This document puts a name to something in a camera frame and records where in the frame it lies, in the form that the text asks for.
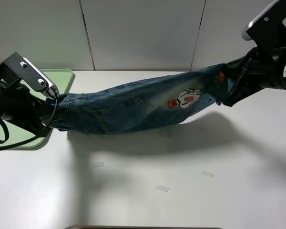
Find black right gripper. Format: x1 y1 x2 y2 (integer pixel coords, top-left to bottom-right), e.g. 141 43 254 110
216 48 280 107

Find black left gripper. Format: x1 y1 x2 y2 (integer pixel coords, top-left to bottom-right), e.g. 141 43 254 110
4 83 53 134

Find blue children's denim shorts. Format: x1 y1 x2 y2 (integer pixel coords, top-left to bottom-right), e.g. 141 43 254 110
40 64 227 135

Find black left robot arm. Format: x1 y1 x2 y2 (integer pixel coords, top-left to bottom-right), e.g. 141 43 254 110
0 81 51 137

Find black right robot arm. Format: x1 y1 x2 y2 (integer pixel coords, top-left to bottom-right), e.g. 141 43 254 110
215 47 286 107

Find green plastic tray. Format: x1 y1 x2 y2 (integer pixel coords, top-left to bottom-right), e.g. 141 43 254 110
0 69 75 150

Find clear tape piece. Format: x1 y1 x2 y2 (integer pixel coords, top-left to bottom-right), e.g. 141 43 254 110
201 171 215 178
155 185 169 192
92 162 104 168

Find black left camera cable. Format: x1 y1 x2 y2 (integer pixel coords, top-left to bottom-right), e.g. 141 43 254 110
0 88 60 153

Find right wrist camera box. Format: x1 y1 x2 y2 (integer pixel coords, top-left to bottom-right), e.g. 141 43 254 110
242 0 286 53

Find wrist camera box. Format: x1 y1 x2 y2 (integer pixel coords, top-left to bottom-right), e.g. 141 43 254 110
242 0 286 53
0 52 59 99

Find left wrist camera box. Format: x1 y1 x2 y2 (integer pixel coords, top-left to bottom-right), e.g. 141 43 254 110
0 52 59 99

